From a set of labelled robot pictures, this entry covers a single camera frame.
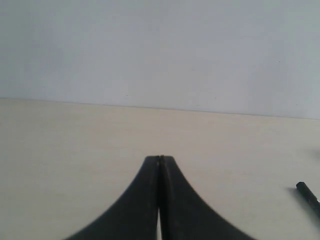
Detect black and white marker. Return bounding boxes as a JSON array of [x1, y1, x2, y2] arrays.
[[296, 181, 320, 217]]

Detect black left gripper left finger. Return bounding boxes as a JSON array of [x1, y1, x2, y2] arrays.
[[68, 156, 160, 240]]

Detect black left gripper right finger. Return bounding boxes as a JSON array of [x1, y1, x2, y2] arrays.
[[158, 155, 252, 240]]

